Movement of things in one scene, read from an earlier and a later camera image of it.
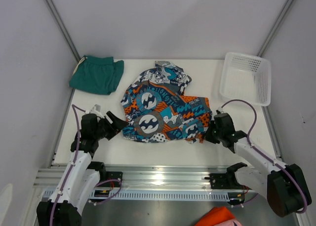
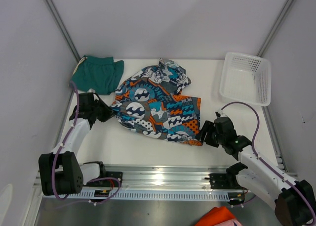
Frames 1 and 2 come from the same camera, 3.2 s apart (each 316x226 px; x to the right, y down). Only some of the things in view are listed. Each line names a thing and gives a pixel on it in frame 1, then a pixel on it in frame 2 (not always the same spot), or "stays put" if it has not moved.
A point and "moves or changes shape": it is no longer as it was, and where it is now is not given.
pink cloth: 234,222 stays put
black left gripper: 108,127 → 100,110
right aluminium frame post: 284,12 stays put
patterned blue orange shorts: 156,110 moves or changes shape
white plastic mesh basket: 246,77 stays put
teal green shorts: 100,75 stays put
